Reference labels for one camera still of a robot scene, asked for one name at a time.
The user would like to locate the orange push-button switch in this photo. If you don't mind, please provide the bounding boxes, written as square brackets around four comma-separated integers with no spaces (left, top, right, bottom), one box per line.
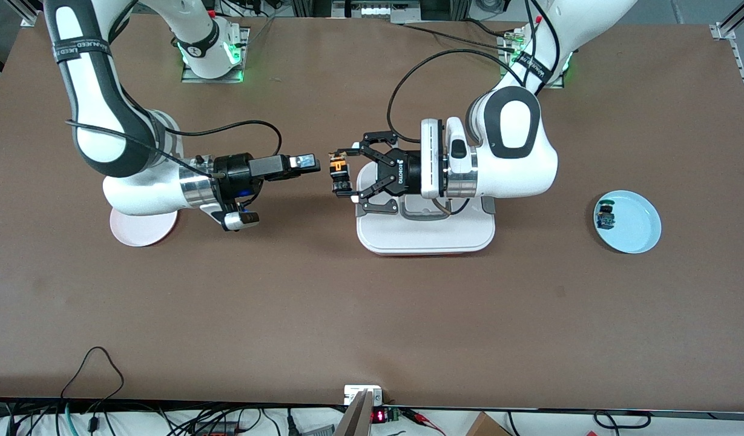
[328,154,353,197]

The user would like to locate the white lidded box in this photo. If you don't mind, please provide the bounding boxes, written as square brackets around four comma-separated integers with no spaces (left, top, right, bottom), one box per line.
[355,159,496,256]

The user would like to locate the small white outlet box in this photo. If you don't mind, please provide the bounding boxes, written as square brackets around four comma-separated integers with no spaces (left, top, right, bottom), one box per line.
[344,385,384,406]

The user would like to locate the brown cardboard box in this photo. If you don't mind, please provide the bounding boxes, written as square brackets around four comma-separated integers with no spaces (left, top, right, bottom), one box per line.
[466,412,513,436]

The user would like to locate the pink plate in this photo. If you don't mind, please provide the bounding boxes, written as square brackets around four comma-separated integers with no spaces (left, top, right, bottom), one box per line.
[110,206,179,248]

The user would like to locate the white power supply unit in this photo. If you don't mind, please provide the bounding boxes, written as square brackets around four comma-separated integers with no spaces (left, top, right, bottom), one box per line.
[331,0,422,20]

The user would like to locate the wooden beam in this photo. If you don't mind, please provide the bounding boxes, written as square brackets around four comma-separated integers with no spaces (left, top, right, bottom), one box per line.
[334,390,374,436]

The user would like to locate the red clip lead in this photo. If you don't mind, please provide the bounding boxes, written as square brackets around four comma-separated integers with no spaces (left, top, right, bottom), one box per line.
[405,408,446,436]

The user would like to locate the light blue plate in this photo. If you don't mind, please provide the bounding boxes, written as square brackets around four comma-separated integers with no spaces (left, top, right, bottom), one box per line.
[593,190,662,254]

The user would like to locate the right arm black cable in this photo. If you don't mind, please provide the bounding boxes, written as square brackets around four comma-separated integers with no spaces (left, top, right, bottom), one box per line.
[66,120,283,176]

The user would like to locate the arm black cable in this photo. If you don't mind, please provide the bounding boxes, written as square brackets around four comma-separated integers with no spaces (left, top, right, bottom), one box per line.
[66,120,283,176]
[387,0,560,146]

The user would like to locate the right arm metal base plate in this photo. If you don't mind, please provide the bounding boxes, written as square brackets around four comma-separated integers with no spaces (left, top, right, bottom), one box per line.
[181,27,250,84]

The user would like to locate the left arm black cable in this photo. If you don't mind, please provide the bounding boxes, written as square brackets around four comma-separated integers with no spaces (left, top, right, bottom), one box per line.
[387,0,560,146]

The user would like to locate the long black table cable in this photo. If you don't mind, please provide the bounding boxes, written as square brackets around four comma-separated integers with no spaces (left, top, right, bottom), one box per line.
[398,22,518,53]

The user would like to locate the short black table cable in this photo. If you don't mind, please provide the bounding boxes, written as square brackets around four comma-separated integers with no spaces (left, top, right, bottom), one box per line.
[466,18,515,38]

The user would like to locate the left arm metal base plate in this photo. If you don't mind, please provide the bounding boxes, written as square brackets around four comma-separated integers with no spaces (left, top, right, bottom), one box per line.
[498,29,573,90]

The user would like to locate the thin black looped cable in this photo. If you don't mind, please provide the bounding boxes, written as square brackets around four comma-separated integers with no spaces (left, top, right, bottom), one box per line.
[60,346,125,418]

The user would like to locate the aluminium frame profile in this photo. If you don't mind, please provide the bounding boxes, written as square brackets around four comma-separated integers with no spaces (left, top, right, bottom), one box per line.
[5,0,48,28]
[709,0,744,41]

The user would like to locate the black oval cable loop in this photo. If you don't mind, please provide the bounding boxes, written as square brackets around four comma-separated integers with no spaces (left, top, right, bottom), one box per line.
[593,410,652,430]

